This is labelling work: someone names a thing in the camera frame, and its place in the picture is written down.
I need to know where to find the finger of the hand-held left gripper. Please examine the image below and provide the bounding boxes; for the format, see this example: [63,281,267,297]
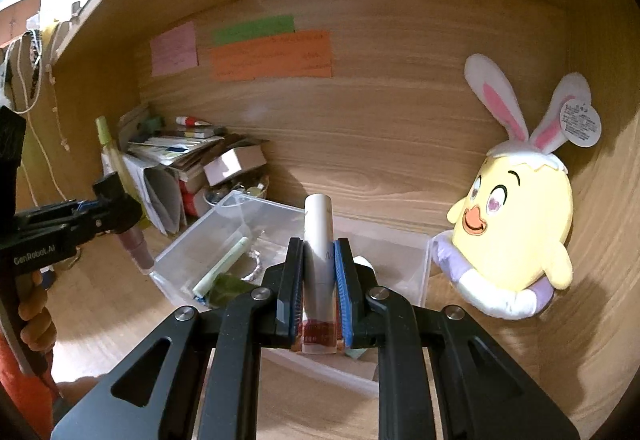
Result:
[65,200,108,223]
[65,171,147,248]

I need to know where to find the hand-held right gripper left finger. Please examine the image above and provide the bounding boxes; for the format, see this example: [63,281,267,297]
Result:
[50,237,308,440]

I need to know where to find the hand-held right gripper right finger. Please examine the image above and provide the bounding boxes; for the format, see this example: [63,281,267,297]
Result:
[332,237,582,440]

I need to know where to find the purple bottle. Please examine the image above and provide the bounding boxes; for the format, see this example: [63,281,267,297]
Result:
[119,224,155,271]

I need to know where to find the clear plastic bin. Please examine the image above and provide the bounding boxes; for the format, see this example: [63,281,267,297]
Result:
[149,190,433,397]

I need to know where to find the white lip gloss tube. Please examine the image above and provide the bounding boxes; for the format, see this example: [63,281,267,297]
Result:
[299,193,340,357]

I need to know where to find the dark green bottle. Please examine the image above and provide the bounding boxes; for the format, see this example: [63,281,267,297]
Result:
[206,272,257,309]

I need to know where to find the pale green tube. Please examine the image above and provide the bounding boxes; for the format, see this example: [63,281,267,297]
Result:
[191,236,252,301]

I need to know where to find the person's left forearm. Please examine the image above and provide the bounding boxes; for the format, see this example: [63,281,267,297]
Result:
[0,332,57,440]

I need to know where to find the person's left hand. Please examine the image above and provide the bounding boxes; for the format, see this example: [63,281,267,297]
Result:
[17,269,59,362]

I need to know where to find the white folded papers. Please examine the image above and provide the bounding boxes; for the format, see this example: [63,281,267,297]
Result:
[121,154,187,237]

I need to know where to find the yellow-green bottle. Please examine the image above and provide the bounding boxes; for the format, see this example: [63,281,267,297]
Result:
[95,116,128,203]

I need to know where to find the red books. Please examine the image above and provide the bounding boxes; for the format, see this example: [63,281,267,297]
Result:
[177,169,212,219]

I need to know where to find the stack of books and papers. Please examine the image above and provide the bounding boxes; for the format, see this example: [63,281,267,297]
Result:
[119,107,263,171]

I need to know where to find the white cardboard box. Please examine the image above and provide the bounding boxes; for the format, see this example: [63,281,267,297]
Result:
[202,146,269,187]

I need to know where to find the pink paper note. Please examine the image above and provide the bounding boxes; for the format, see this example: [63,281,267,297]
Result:
[150,21,200,77]

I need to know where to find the yellow chick plush toy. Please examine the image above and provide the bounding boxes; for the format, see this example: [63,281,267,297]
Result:
[431,52,603,321]

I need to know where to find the orange paper note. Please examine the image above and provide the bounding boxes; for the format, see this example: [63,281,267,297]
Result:
[209,30,334,82]

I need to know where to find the green paper note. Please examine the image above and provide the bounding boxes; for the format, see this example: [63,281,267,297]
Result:
[211,14,296,46]

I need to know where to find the bead bracelet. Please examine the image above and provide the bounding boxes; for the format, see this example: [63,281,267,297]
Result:
[245,247,266,281]

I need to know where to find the white cord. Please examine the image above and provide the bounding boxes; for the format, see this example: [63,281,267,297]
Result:
[12,32,68,201]

